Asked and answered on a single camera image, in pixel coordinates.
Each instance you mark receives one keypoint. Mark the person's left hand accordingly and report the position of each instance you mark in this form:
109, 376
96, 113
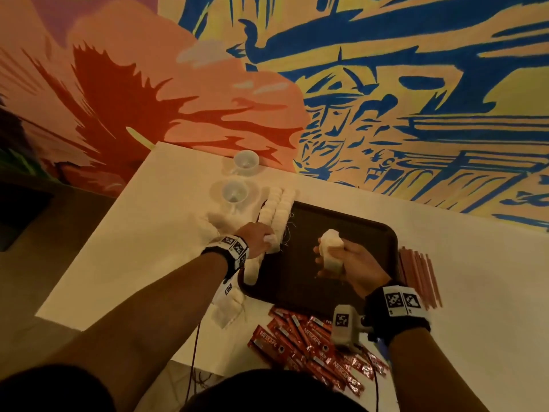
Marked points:
256, 237

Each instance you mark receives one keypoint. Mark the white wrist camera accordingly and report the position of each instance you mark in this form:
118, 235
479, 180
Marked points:
227, 290
345, 323

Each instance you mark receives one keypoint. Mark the person's left forearm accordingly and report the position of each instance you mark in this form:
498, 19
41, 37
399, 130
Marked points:
146, 330

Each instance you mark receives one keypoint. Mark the bunch of tea bags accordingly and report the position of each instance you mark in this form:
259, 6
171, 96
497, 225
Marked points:
331, 246

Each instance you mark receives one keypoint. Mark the pile of red Nescafe sachets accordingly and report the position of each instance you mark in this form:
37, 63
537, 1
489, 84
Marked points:
300, 343

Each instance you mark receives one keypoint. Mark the small white cup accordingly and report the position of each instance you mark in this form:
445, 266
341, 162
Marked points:
234, 192
246, 161

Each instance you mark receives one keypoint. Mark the pile of white tea bags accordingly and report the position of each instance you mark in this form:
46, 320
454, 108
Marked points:
225, 311

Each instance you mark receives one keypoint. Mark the dark brown tray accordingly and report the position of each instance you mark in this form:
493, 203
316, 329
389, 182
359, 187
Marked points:
300, 279

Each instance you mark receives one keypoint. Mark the person's right hand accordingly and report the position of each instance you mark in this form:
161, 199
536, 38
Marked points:
360, 266

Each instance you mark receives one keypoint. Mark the row of tea bags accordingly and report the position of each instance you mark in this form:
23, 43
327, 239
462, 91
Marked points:
274, 210

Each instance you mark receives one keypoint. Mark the black marker wristband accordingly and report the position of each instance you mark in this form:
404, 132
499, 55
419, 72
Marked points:
227, 253
396, 309

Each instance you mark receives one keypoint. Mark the person's right forearm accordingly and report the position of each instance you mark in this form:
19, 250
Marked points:
429, 373

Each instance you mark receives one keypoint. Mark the person's black shirt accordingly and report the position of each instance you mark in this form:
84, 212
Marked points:
274, 392

